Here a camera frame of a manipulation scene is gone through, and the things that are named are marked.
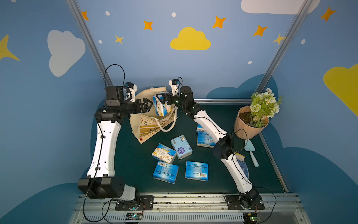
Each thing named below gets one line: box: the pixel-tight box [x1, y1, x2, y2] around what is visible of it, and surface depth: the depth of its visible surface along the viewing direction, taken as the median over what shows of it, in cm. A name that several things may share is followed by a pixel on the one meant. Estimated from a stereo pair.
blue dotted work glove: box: [234, 152, 249, 179], surface depth 92 cm
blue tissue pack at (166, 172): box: [152, 161, 179, 185], surface depth 81 cm
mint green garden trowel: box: [244, 139, 260, 168], surface depth 98 cm
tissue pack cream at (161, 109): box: [152, 95, 173, 117], surface depth 88 cm
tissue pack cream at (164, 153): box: [151, 143, 177, 164], surface depth 88 cm
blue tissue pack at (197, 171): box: [185, 160, 210, 182], surface depth 81 cm
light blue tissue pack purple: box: [170, 134, 193, 160], surface depth 93 cm
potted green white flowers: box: [233, 88, 283, 140], surface depth 86 cm
